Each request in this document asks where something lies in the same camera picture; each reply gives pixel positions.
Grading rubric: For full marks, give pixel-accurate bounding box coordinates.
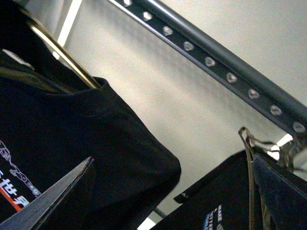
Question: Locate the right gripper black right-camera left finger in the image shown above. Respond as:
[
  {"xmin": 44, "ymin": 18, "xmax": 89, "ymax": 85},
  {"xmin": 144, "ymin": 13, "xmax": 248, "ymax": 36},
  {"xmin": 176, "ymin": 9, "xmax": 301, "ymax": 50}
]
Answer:
[{"xmin": 0, "ymin": 157, "xmax": 95, "ymax": 230}]

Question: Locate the black perforated hanging rail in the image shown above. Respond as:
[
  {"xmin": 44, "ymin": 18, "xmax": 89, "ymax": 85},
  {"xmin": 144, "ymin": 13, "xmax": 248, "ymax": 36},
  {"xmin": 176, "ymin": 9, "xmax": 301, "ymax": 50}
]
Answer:
[{"xmin": 111, "ymin": 0, "xmax": 307, "ymax": 140}]

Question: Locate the black printed t-shirt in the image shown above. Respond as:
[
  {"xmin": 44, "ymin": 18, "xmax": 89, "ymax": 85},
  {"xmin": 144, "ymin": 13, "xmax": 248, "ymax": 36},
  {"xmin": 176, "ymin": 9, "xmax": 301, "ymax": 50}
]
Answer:
[
  {"xmin": 0, "ymin": 0, "xmax": 181, "ymax": 230},
  {"xmin": 150, "ymin": 149, "xmax": 307, "ymax": 230}
]

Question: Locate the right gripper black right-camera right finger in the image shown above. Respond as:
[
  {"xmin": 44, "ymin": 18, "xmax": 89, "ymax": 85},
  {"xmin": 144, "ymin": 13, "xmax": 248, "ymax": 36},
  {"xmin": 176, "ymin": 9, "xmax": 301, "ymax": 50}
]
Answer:
[{"xmin": 252, "ymin": 154, "xmax": 307, "ymax": 230}]

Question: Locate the gold clothes hanger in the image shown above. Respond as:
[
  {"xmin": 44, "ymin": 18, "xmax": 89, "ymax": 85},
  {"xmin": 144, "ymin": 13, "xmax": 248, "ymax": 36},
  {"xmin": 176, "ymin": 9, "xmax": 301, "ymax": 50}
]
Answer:
[{"xmin": 17, "ymin": 6, "xmax": 101, "ymax": 89}]

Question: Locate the green clothes hanger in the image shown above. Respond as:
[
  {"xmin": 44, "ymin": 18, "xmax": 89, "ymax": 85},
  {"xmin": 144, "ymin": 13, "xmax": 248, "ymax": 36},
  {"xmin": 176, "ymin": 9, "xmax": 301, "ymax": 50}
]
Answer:
[{"xmin": 238, "ymin": 126, "xmax": 307, "ymax": 230}]

